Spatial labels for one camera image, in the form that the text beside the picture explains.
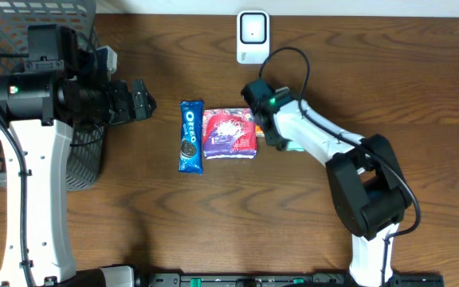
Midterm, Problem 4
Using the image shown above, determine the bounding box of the grey plastic mesh basket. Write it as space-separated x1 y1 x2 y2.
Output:
0 0 104 191

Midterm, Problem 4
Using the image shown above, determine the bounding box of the blue Oreo cookie pack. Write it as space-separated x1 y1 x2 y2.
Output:
178 100 204 174

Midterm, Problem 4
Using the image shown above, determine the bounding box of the teal wet wipes packet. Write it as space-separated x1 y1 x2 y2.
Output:
286 142 304 152

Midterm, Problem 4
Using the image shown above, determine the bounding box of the orange pocket tissue pack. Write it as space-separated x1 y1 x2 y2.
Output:
255 125 265 137

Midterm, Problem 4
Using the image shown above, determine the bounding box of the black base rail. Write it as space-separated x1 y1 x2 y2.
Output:
134 273 445 287

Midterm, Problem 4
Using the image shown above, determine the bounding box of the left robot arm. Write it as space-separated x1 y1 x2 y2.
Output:
0 25 156 286

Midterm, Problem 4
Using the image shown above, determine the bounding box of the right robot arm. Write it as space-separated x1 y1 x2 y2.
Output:
241 79 418 286

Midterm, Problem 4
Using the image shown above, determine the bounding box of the white barcode scanner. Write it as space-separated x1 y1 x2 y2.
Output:
237 10 270 65

